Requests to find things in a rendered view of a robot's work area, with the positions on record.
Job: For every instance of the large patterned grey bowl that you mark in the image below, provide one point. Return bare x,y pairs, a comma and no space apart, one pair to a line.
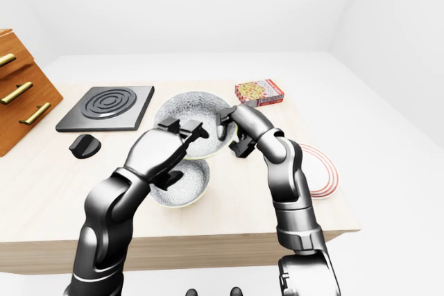
194,105

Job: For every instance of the flat dark stove plate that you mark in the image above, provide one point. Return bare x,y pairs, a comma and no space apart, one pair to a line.
104,115

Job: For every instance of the wooden cabinet with drawers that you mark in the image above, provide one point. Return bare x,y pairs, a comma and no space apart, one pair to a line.
4,32

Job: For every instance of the silver robot right hand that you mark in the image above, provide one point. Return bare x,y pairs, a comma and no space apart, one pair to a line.
253,121

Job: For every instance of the silver robot left hand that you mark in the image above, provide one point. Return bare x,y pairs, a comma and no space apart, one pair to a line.
154,152

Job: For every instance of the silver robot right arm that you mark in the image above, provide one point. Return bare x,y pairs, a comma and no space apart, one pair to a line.
289,185

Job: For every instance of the small patterned grey bowl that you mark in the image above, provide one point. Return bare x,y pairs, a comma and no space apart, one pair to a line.
190,185

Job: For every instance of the small dark rounded shape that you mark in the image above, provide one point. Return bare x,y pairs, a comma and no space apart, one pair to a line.
191,292
236,292

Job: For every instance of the round black stove knob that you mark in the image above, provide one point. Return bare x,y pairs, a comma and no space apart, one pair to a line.
85,146

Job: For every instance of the white plate with red rings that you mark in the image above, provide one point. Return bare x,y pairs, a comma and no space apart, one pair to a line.
320,174

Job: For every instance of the printed red food box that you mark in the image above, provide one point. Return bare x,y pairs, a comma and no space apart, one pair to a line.
255,92

